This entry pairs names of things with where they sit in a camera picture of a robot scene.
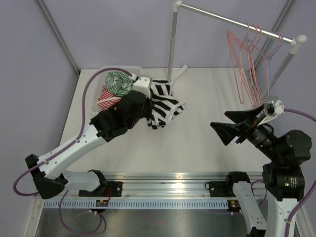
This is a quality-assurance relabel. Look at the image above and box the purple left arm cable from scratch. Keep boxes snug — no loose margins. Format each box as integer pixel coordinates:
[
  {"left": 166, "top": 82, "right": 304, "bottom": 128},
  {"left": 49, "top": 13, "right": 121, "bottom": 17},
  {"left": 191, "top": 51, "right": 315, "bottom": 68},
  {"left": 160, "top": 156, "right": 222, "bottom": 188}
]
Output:
[{"left": 12, "top": 68, "right": 135, "bottom": 197}]

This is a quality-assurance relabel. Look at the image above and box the blue wire hanger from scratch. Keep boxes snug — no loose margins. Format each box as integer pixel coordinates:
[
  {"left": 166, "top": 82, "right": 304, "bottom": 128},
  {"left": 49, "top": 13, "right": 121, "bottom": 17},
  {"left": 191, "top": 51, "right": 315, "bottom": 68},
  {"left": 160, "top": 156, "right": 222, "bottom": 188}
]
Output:
[{"left": 247, "top": 32, "right": 283, "bottom": 101}]

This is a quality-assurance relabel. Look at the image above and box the pink wire hanger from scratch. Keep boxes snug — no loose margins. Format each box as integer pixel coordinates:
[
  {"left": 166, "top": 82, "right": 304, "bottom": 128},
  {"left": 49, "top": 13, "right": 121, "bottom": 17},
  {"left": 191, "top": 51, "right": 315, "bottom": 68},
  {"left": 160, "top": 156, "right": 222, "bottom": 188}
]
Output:
[{"left": 250, "top": 32, "right": 283, "bottom": 104}]

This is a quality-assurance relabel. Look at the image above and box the black white striped tank top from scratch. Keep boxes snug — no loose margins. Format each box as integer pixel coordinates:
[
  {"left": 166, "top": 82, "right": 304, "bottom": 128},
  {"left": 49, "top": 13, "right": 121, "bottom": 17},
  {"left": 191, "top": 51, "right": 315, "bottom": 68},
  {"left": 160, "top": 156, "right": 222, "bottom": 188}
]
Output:
[{"left": 147, "top": 79, "right": 186, "bottom": 130}]

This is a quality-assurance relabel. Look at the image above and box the red white striped tank top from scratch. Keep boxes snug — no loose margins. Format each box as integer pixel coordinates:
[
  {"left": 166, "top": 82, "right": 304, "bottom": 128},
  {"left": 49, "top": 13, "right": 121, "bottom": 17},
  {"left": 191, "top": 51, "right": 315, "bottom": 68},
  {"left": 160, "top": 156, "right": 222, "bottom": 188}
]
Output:
[{"left": 97, "top": 87, "right": 121, "bottom": 110}]

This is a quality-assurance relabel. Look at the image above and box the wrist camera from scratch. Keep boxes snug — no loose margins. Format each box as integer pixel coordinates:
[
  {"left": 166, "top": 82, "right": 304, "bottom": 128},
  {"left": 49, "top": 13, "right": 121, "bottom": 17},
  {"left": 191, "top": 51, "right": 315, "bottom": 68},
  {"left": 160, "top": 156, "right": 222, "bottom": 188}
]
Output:
[
  {"left": 257, "top": 96, "right": 284, "bottom": 125},
  {"left": 131, "top": 74, "right": 152, "bottom": 99}
]

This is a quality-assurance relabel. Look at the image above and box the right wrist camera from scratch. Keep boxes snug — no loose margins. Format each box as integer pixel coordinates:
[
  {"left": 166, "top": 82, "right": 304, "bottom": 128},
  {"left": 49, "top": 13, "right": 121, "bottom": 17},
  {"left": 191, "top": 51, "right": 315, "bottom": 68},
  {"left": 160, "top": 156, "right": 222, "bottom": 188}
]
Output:
[{"left": 257, "top": 96, "right": 284, "bottom": 125}]

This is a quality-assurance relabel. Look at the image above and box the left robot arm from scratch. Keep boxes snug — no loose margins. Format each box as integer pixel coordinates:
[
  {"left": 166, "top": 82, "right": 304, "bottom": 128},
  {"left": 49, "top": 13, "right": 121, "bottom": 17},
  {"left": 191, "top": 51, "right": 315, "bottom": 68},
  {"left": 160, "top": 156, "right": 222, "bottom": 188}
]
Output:
[{"left": 25, "top": 91, "right": 152, "bottom": 199}]

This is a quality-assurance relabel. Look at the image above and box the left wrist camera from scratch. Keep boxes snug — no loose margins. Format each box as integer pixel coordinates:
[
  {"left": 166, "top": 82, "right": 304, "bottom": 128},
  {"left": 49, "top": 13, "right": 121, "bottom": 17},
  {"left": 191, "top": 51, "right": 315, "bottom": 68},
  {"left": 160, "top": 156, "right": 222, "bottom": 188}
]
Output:
[{"left": 131, "top": 74, "right": 152, "bottom": 99}]

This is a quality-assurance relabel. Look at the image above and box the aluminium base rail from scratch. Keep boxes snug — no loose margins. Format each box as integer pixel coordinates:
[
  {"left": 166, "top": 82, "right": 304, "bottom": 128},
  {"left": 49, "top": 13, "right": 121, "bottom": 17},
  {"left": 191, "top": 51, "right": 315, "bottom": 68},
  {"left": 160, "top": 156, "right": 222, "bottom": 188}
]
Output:
[{"left": 34, "top": 172, "right": 272, "bottom": 198}]

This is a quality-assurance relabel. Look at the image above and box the white plastic basket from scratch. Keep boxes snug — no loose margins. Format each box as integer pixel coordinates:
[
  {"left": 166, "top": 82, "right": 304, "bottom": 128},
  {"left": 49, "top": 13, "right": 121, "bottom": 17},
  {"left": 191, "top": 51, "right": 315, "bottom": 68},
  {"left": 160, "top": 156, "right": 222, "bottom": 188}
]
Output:
[{"left": 91, "top": 65, "right": 143, "bottom": 113}]

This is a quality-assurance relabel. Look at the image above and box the white slotted cable duct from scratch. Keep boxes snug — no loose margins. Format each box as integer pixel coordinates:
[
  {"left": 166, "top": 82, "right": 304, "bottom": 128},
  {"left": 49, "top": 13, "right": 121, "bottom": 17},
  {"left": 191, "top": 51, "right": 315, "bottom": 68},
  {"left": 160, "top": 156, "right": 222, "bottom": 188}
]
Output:
[{"left": 44, "top": 199, "right": 228, "bottom": 209}]

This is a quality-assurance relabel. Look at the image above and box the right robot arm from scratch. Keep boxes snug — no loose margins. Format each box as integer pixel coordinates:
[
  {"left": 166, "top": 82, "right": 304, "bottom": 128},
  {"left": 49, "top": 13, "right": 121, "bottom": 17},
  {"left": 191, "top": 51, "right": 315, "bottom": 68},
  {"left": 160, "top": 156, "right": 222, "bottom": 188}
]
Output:
[{"left": 205, "top": 102, "right": 312, "bottom": 237}]

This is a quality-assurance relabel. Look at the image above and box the green white striped tank top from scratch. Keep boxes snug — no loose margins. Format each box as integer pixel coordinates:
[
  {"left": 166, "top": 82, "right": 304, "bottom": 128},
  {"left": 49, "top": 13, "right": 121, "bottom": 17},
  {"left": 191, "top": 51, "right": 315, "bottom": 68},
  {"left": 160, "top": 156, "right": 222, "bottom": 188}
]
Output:
[{"left": 104, "top": 71, "right": 134, "bottom": 97}]

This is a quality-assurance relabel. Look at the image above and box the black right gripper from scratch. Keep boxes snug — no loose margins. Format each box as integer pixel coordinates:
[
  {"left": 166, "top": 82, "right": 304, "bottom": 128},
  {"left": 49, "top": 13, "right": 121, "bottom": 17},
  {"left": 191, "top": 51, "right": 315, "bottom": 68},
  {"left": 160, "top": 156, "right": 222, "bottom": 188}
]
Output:
[{"left": 211, "top": 104, "right": 283, "bottom": 162}]

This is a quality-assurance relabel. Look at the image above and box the white clothes rack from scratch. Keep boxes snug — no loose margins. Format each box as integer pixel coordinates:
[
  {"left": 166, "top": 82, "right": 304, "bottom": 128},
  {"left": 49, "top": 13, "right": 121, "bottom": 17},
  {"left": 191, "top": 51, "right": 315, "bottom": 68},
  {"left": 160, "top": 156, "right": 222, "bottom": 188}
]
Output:
[{"left": 165, "top": 0, "right": 312, "bottom": 99}]

